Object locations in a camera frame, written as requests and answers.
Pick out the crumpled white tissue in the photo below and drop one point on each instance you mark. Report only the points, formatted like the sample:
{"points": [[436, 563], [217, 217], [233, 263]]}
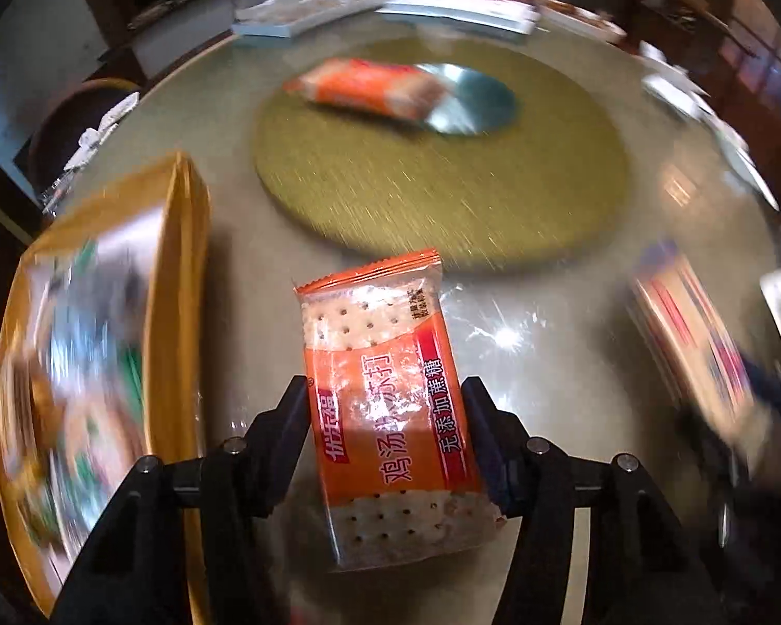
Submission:
{"points": [[680, 88]]}

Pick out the white tissue on chair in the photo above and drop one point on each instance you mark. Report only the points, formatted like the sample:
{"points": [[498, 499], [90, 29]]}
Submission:
{"points": [[88, 143]]}

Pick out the silver round disc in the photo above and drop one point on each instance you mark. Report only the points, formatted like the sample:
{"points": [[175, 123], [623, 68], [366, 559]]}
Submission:
{"points": [[478, 101]]}

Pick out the round golden turntable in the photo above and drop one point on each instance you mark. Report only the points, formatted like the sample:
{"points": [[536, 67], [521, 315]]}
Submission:
{"points": [[468, 208]]}

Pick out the pile of mixed snack packets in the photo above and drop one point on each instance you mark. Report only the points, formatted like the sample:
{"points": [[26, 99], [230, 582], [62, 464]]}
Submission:
{"points": [[84, 371]]}

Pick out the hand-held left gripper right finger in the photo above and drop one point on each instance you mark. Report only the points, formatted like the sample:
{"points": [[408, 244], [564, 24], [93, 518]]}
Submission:
{"points": [[488, 449]]}

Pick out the blue and orange cracker packet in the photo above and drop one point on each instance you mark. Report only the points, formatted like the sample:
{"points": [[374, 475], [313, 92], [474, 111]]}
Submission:
{"points": [[690, 332]]}

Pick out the white tray with clear bag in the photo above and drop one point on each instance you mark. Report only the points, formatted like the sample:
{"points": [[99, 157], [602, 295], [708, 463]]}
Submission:
{"points": [[299, 16]]}

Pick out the wooden chair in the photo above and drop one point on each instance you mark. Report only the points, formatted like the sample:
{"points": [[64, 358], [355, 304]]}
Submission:
{"points": [[58, 117]]}

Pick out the white paper sheet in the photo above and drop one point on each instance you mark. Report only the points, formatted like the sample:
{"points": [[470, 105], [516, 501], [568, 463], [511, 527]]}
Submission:
{"points": [[745, 163]]}

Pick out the brown snack packets on edge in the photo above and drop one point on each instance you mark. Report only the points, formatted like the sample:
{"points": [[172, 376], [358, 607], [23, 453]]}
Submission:
{"points": [[586, 19]]}

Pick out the yellow tray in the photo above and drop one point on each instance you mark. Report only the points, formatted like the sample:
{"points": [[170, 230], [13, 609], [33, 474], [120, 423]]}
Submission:
{"points": [[176, 273]]}

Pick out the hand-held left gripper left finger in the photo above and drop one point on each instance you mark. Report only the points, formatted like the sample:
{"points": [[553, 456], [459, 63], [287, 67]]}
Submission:
{"points": [[296, 420]]}

